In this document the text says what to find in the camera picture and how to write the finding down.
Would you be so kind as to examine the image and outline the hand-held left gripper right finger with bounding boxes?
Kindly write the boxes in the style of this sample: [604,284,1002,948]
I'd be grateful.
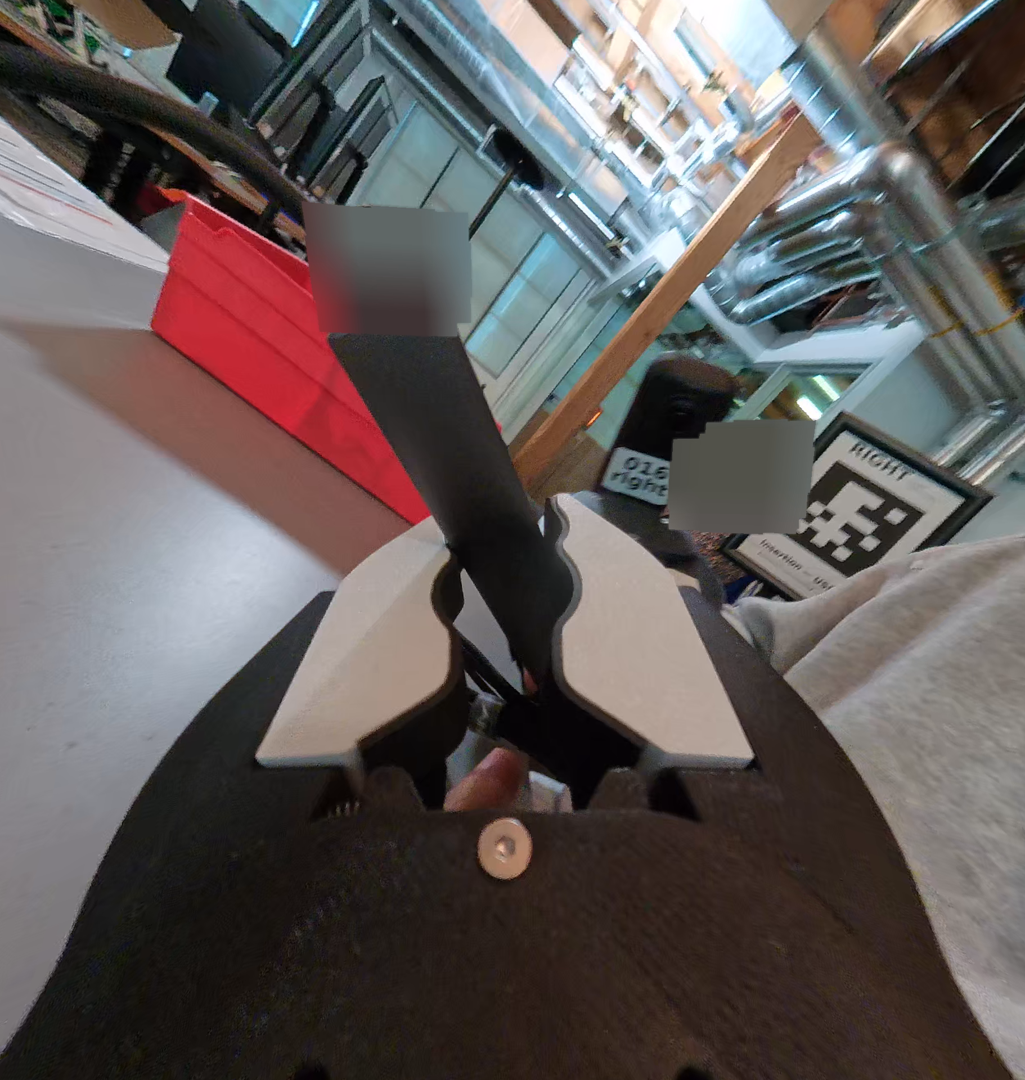
[545,493,756,773]

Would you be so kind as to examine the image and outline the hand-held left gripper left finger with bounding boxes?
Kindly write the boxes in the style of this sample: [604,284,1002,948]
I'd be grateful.
[255,535,471,786]

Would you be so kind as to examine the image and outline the dark grey slim usb hub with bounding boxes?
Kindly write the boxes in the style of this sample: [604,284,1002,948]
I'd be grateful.
[327,331,583,703]

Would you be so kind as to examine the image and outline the person's right forearm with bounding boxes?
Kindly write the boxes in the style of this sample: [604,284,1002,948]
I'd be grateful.
[730,532,1025,1080]

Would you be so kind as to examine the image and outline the person's left hand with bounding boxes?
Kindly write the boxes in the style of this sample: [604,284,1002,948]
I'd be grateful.
[443,748,531,813]

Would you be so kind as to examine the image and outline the wooden beam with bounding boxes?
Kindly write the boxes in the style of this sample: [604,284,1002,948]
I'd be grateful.
[511,110,828,501]

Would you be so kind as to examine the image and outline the black round-base stand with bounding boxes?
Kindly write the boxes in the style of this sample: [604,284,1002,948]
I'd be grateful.
[469,125,549,239]

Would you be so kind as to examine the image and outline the silver ventilation ducts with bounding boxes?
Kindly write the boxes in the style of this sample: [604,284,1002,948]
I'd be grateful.
[727,0,1025,478]

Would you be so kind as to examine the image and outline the red plastic bin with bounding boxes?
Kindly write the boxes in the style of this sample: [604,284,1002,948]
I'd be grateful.
[150,190,433,526]

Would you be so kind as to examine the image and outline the white flat box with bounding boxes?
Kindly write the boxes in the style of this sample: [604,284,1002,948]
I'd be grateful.
[0,93,172,332]

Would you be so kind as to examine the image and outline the black thick hose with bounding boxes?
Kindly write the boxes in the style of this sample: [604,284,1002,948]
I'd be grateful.
[0,38,311,222]

